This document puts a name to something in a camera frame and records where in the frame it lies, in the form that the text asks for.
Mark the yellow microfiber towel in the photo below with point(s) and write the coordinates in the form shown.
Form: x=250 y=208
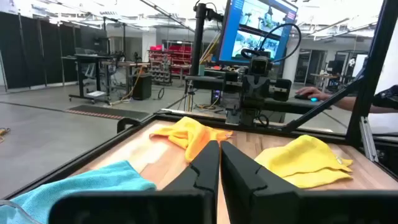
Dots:
x=298 y=158

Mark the black computer mouse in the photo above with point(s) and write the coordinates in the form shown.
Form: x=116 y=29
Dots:
x=313 y=99

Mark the black operator desk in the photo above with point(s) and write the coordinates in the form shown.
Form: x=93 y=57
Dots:
x=205 y=82

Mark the black monitor pole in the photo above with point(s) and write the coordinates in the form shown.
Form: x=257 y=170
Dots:
x=198 y=46

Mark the shelf with red bins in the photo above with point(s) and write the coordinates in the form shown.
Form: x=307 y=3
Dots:
x=177 y=56

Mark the black standing desk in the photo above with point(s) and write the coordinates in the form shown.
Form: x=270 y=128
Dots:
x=81 y=57

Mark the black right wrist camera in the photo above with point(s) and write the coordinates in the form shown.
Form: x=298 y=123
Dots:
x=259 y=66

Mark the black floor mat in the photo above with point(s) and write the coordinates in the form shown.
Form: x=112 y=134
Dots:
x=105 y=111

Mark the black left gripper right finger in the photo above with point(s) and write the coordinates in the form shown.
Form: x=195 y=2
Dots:
x=239 y=174

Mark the small wooden table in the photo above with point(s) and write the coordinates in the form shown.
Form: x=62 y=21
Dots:
x=323 y=75

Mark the black desktop computer tower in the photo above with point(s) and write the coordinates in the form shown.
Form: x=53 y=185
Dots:
x=216 y=96

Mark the orange microfiber towel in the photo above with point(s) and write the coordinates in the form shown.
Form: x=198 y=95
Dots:
x=189 y=133

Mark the black curtain partition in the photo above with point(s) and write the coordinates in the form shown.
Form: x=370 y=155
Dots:
x=31 y=49

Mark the person's forearm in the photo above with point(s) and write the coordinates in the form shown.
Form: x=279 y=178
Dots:
x=351 y=104

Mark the wooden workbench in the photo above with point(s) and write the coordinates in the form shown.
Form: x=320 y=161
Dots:
x=130 y=64

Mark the blue microfiber towel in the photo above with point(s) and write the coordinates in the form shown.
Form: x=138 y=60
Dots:
x=77 y=186

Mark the black floor box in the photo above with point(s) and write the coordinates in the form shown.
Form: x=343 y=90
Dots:
x=142 y=87

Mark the black corner clamp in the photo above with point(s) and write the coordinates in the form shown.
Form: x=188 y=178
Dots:
x=121 y=124

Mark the person's hand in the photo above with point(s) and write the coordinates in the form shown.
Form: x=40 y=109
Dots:
x=311 y=92

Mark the silver aluminium bracket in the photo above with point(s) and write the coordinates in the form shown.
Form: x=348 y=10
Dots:
x=368 y=140

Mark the black tripod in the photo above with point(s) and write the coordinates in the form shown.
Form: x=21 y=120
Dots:
x=189 y=99

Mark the blue-lit computer monitor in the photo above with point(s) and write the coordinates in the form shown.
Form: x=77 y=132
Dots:
x=248 y=31

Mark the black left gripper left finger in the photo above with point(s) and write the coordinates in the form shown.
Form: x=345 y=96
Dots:
x=202 y=168

